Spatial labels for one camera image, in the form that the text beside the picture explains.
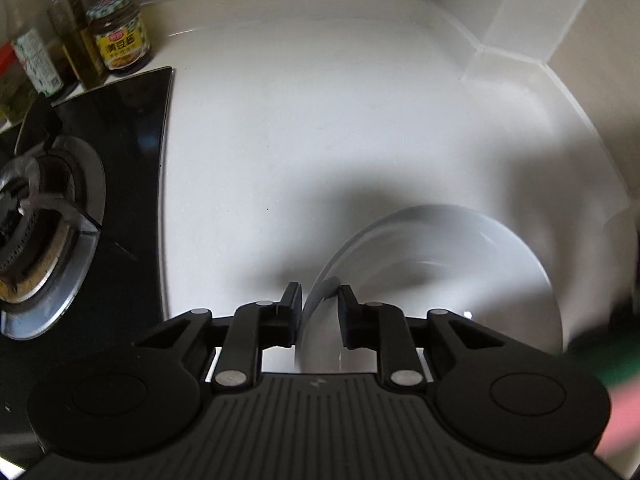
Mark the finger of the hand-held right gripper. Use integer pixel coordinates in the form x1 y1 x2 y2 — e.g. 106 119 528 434
567 302 640 358

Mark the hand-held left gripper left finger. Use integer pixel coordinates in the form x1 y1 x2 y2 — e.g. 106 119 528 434
132 282 304 393

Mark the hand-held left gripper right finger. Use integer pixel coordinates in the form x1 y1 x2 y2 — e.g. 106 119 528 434
337 284 505 390

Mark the pink and green sponge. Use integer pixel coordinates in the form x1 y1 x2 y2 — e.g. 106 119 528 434
587 337 640 463

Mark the black glass gas cooktop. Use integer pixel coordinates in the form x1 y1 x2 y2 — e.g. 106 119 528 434
0 66 175 472

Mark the sauce jar with yellow label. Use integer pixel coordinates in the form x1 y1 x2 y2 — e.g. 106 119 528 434
85 0 152 77

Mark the olive oil bottle black cap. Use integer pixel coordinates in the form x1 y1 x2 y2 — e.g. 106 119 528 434
47 0 109 89

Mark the spice jar with red lid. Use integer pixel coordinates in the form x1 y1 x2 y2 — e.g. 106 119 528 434
0 42 32 127

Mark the clear bottle with yellow cap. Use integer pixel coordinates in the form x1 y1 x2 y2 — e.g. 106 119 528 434
0 0 66 99

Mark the gas burner with steel ring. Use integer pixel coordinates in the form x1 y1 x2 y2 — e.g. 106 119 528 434
0 95 139 342

